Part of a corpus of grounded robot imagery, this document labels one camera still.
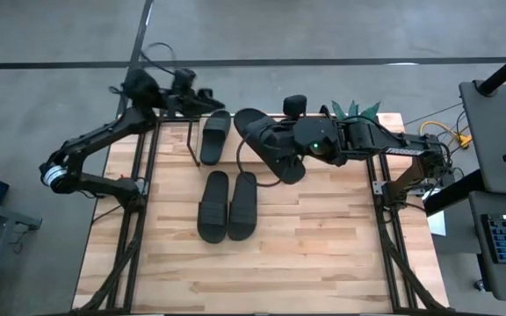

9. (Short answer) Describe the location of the black pole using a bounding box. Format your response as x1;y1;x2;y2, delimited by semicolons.
476;41;506;97

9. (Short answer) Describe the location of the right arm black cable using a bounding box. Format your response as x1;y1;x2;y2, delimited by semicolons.
235;133;283;189

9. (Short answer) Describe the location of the black rubber slide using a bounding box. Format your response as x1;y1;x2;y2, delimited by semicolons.
197;170;230;245
199;109;233;167
233;107;307;186
228;171;259;242

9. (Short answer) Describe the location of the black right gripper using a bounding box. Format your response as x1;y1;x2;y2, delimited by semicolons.
256;93;308;162

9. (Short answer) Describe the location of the white paper sheet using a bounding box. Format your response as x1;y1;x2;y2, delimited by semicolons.
427;210;447;237

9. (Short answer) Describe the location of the yellow cable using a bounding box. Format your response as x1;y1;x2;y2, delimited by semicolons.
418;120;473;150

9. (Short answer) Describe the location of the black bar under desk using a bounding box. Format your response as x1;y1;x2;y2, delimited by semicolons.
423;169;486;217

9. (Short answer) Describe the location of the green plant in white pot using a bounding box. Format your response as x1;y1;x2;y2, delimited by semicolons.
330;99;382;123

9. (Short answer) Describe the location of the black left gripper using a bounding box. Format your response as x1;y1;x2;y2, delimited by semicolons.
163;67;228;118

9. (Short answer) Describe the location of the black metal rig frame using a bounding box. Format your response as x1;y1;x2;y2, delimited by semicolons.
71;104;450;316

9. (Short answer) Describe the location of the thin black floor cable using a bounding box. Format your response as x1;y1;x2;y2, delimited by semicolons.
404;103;463;126

